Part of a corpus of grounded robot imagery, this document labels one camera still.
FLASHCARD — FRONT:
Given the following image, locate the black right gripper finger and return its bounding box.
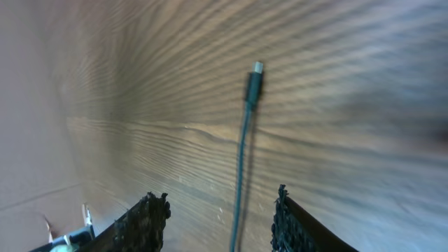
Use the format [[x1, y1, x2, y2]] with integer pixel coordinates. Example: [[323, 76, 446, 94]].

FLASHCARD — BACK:
[[271, 184, 357, 252]]

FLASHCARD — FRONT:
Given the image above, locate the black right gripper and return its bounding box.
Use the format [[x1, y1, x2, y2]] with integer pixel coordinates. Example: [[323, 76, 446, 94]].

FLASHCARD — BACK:
[[30, 192, 171, 252]]

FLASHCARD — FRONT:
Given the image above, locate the black charger cable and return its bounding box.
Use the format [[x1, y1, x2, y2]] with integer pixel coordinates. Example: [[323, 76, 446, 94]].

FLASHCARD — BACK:
[[229, 61, 265, 252]]

